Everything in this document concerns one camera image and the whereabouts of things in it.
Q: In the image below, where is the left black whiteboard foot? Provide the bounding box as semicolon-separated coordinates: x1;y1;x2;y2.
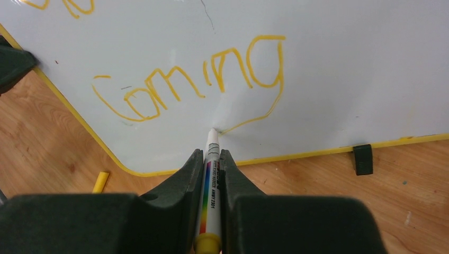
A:
353;144;374;176

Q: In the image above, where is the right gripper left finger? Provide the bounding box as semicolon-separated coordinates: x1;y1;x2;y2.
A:
1;149;203;253

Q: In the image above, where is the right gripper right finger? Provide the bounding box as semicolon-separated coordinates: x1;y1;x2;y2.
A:
220;150;387;253

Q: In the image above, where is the white whiteboard marker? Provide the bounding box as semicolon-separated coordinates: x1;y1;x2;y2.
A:
193;129;222;253

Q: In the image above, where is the yellow marker cap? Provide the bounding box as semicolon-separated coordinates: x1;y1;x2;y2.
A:
92;171;110;194

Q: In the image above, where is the yellow-framed whiteboard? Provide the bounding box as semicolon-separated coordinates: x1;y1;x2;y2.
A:
1;1;448;176

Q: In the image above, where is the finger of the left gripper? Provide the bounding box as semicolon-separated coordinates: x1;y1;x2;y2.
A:
1;35;38;95

